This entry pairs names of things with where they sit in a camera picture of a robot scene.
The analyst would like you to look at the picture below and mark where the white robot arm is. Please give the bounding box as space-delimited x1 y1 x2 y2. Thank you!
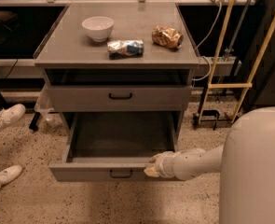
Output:
144 106 275 224

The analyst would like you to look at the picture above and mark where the grey drawer cabinet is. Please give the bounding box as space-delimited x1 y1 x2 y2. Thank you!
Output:
33 2 201 123

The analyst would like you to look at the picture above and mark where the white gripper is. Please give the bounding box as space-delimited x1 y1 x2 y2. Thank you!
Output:
144 151 177 178

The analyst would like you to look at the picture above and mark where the grey cable tray rail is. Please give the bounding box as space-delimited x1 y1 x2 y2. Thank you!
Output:
194 56 241 77

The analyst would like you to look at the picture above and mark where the white sneaker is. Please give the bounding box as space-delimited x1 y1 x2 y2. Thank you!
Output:
0 165 23 188
0 104 26 132

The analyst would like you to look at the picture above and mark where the white ceramic bowl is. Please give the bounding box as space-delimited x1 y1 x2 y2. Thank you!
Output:
82 16 114 42

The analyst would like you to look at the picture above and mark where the white power cable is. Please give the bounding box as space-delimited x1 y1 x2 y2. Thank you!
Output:
192 1 224 82

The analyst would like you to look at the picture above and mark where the white sneaker upper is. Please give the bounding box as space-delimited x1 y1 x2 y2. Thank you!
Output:
0 104 26 132

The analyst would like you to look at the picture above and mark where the crushed gold can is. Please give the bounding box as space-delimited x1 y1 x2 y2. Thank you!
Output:
152 25 184 49

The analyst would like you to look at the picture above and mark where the grey top drawer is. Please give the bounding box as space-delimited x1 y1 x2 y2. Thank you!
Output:
47 86 191 112

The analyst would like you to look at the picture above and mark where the grey drawer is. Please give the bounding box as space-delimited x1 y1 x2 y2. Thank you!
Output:
49 112 177 182
47 86 191 112

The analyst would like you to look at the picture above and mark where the crushed blue silver can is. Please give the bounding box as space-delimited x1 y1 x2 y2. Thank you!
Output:
107 40 144 59

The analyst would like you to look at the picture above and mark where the clear plastic bag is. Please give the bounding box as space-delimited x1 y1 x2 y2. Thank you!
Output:
34 86 62 128

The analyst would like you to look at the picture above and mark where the white sneaker lower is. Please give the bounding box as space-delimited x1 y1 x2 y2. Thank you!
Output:
0 165 23 188

